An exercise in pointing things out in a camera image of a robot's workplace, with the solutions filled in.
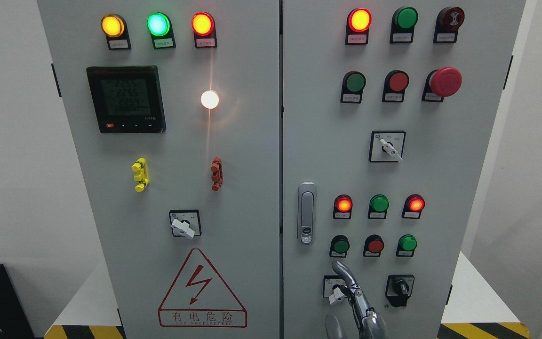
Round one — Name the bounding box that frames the red emergency stop button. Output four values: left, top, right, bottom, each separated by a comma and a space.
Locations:
422, 66, 462, 103

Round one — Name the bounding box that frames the white lower selector switch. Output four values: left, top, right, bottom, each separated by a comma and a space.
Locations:
323, 275, 347, 306

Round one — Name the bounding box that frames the grey cabinet door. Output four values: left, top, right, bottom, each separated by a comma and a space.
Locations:
37, 0, 280, 339
283, 0, 525, 339

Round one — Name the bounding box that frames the silver door handle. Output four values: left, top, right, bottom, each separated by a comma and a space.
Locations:
297, 182, 317, 244

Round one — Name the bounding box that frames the grey left cabinet door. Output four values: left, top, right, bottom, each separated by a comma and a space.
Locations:
37, 0, 280, 339

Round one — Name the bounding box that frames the green indicator light top right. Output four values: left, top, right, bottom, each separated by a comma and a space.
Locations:
390, 7, 419, 44

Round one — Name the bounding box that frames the black digital power meter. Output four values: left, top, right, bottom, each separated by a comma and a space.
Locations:
86, 65, 166, 134

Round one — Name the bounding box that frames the green indicator light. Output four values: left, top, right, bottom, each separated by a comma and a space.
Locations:
146, 12, 176, 49
390, 7, 419, 44

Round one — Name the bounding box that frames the red indicator light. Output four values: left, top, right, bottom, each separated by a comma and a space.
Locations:
345, 7, 372, 45
191, 12, 217, 48

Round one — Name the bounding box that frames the red triangle warning sign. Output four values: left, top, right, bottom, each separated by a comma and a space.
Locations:
158, 248, 247, 328

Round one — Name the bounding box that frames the red push button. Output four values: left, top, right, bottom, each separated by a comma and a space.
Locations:
363, 234, 385, 258
382, 70, 409, 103

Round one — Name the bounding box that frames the dark red buzzer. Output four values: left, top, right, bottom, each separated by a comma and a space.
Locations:
434, 7, 465, 44

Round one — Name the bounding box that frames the green push button upper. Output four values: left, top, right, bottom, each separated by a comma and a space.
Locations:
340, 71, 366, 104

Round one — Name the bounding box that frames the red push button upper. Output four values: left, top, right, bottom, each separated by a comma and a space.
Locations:
382, 70, 409, 103

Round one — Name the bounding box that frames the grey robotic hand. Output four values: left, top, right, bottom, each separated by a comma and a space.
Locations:
332, 260, 389, 339

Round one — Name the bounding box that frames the green indicator light top left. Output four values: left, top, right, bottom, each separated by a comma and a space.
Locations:
146, 12, 176, 49

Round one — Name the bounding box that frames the red push button lower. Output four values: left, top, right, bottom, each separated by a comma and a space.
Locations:
363, 234, 385, 258

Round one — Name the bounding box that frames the red indicator light top right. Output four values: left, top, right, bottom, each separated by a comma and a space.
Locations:
345, 7, 372, 45

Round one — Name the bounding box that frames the red lamp middle left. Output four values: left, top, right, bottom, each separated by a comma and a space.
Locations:
333, 194, 353, 219

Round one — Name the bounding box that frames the left door selector switch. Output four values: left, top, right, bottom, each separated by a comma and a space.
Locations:
168, 210, 201, 240

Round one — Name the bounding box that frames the black knob selector switch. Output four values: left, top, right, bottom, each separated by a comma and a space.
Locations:
385, 274, 414, 307

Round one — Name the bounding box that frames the red indicator light top left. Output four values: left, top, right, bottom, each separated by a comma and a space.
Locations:
191, 12, 217, 48

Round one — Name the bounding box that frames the green push button lower left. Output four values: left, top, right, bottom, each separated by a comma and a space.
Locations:
329, 234, 350, 258

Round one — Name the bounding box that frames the right door upper selector switch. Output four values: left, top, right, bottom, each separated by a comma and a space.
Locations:
368, 130, 406, 162

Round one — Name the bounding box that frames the white indicator light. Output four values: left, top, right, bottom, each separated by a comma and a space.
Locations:
200, 90, 220, 110

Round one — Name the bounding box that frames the red lamp middle right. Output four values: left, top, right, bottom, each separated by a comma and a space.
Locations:
401, 194, 426, 219

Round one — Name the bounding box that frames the white cabinet base platform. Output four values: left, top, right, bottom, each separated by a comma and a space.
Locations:
45, 254, 530, 339

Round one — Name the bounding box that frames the yellow indicator light top left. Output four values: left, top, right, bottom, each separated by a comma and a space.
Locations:
101, 13, 131, 50

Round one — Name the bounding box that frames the red lamp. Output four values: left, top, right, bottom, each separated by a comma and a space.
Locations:
401, 194, 426, 219
333, 194, 353, 219

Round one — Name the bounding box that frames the door selector switch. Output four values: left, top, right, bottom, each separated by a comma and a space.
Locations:
168, 210, 201, 240
368, 130, 406, 162

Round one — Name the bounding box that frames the grey right cabinet door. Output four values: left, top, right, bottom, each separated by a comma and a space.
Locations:
283, 0, 525, 339

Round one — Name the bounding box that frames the green lamp middle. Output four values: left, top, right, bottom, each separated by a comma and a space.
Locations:
367, 194, 390, 219

